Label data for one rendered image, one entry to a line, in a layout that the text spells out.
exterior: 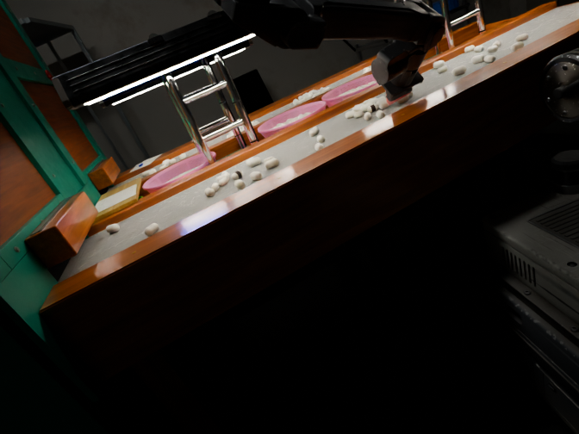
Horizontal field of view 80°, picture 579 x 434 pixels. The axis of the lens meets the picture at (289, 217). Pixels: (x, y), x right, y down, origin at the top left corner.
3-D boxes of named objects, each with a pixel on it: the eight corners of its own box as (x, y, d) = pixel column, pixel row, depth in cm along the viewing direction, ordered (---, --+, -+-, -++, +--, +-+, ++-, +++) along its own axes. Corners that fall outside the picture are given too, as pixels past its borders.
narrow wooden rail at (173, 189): (557, 31, 133) (557, 0, 128) (107, 261, 99) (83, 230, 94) (544, 34, 138) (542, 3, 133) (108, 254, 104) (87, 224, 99)
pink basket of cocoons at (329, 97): (411, 95, 125) (406, 68, 121) (351, 125, 120) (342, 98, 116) (370, 96, 149) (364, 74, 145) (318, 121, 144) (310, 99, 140)
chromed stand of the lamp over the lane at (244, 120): (289, 173, 100) (221, 4, 81) (227, 205, 96) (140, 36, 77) (270, 163, 117) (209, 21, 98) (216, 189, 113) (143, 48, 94)
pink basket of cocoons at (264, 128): (348, 121, 125) (340, 96, 122) (300, 154, 112) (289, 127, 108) (300, 128, 146) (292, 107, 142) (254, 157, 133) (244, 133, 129)
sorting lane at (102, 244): (662, -11, 104) (663, -19, 103) (70, 296, 70) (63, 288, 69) (557, 13, 130) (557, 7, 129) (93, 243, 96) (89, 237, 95)
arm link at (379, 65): (448, 22, 68) (418, 1, 72) (404, 47, 66) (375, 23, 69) (429, 71, 79) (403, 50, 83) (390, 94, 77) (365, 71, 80)
